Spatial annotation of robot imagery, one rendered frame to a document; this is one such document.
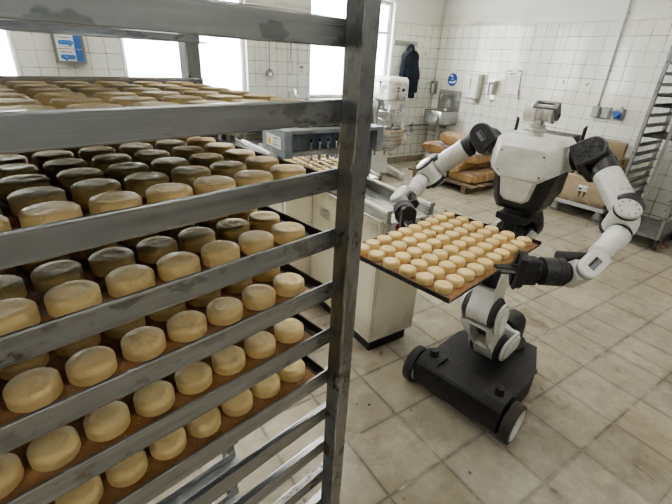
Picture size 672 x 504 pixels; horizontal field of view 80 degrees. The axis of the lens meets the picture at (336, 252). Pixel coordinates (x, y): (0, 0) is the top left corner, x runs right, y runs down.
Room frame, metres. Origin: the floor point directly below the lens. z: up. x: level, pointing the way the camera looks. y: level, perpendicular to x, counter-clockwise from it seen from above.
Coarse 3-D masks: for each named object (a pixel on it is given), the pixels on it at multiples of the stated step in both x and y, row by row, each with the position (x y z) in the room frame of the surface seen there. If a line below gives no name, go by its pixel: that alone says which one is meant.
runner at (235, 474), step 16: (304, 416) 0.55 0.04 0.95; (320, 416) 0.54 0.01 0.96; (288, 432) 0.49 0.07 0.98; (304, 432) 0.51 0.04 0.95; (272, 448) 0.46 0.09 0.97; (240, 464) 0.44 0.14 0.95; (256, 464) 0.44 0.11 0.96; (224, 480) 0.40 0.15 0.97; (240, 480) 0.42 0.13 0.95; (192, 496) 0.39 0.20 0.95; (208, 496) 0.38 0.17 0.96
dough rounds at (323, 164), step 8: (288, 160) 2.74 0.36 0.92; (296, 160) 2.77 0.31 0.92; (304, 160) 2.81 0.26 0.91; (312, 160) 2.84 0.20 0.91; (320, 160) 2.85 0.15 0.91; (328, 160) 2.81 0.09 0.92; (336, 160) 2.82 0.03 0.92; (312, 168) 2.58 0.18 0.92; (320, 168) 2.57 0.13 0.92; (328, 168) 2.58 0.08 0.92
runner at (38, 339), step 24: (312, 240) 0.52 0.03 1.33; (240, 264) 0.44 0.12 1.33; (264, 264) 0.46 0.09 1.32; (168, 288) 0.37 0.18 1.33; (192, 288) 0.39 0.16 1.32; (216, 288) 0.41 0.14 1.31; (96, 312) 0.32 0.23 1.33; (120, 312) 0.33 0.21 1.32; (144, 312) 0.35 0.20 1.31; (0, 336) 0.27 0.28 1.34; (24, 336) 0.28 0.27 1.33; (48, 336) 0.29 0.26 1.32; (72, 336) 0.30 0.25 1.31; (0, 360) 0.26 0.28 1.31; (24, 360) 0.27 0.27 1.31
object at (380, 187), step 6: (372, 180) 2.44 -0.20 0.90; (366, 186) 2.48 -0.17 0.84; (372, 186) 2.43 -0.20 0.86; (378, 186) 2.39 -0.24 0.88; (384, 186) 2.34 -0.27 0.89; (390, 186) 2.32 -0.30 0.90; (378, 192) 2.38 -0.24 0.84; (384, 192) 2.33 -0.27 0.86; (390, 192) 2.29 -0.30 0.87; (420, 198) 2.12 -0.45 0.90; (420, 204) 2.08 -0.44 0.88; (426, 204) 2.04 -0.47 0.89; (432, 204) 2.02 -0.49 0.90; (420, 210) 2.07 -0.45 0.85; (426, 210) 2.04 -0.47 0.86; (432, 210) 2.03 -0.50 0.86
